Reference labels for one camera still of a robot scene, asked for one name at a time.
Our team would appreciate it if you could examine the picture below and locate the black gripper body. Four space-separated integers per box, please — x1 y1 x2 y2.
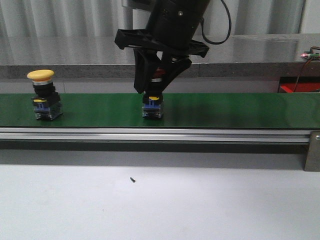
114 9 209 57

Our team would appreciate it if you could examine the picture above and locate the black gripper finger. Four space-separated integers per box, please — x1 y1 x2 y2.
133 48 162 94
146 51 192 97

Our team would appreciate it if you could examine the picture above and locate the red mushroom push button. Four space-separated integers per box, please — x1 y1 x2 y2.
142 68 165 120

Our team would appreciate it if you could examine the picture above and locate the yellow mushroom push button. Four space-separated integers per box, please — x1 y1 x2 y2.
27 69 63 121

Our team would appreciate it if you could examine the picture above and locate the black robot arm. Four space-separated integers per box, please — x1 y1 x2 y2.
115 0 209 96

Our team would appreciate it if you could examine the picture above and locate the green conveyor belt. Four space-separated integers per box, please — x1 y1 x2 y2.
0 93 320 129

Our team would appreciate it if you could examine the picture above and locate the grey stone counter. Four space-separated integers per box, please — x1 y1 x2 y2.
0 33 320 79

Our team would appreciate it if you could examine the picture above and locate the red plastic tray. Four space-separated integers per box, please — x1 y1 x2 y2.
278 82 320 93

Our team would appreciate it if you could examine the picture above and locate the white curtain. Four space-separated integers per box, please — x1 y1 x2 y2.
0 0 320 42

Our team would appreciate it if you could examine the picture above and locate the small green circuit board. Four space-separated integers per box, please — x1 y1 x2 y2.
300 52 320 60

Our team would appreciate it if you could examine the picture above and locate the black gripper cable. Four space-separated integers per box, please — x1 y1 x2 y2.
198 0 233 46

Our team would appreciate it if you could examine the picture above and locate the aluminium conveyor frame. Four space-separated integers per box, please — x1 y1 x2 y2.
0 127 312 144

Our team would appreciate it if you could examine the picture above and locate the red and black wire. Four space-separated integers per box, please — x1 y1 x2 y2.
292 46 320 94

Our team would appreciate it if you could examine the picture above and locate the metal conveyor support bracket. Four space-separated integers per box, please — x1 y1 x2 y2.
304 131 320 172

